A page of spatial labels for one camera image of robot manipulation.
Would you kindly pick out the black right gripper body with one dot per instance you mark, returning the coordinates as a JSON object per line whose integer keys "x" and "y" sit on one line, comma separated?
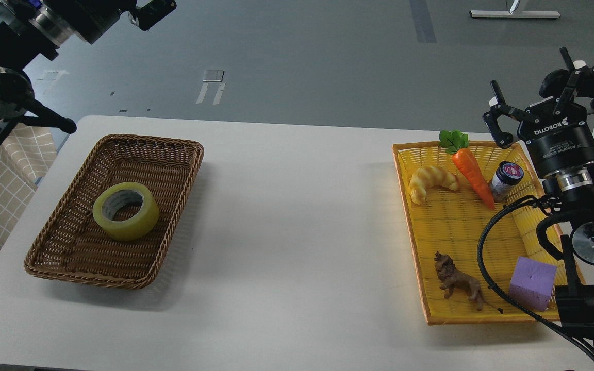
{"x": 557, "y": 140}

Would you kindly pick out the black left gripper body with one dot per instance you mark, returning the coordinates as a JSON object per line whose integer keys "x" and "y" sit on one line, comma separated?
{"x": 89, "y": 20}

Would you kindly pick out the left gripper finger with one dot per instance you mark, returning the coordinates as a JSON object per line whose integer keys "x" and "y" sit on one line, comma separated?
{"x": 147, "y": 16}

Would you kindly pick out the yellow tape roll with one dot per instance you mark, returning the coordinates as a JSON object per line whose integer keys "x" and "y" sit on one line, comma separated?
{"x": 121, "y": 195}

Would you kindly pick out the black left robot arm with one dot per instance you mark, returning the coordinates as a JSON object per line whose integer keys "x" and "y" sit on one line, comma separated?
{"x": 20, "y": 43}

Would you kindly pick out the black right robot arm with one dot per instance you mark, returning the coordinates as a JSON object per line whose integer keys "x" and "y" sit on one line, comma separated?
{"x": 566, "y": 232}

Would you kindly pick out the small dark jar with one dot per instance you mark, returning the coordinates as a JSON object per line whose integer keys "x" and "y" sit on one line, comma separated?
{"x": 506, "y": 177}

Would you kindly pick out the toy carrot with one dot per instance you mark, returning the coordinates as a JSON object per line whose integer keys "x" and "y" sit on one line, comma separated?
{"x": 456, "y": 144}

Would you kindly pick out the black shoe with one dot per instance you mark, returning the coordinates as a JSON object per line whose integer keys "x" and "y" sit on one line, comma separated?
{"x": 554, "y": 82}

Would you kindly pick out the toy croissant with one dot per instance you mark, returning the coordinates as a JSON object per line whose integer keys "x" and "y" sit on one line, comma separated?
{"x": 427, "y": 177}

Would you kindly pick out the metal floor socket plate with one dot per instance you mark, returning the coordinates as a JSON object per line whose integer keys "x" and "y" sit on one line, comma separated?
{"x": 213, "y": 76}

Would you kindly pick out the white stand base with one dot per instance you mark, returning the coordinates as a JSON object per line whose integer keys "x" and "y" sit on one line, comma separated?
{"x": 513, "y": 11}

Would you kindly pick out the purple foam cube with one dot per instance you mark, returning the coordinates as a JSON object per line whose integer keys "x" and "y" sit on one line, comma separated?
{"x": 532, "y": 283}

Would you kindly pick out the brown toy lion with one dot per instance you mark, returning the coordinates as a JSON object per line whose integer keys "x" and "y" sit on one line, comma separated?
{"x": 451, "y": 278}

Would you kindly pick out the beige checkered cloth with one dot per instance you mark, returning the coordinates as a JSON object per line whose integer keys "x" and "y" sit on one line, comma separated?
{"x": 25, "y": 157}

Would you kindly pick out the brown wicker basket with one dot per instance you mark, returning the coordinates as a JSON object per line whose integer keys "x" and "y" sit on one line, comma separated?
{"x": 71, "y": 246}

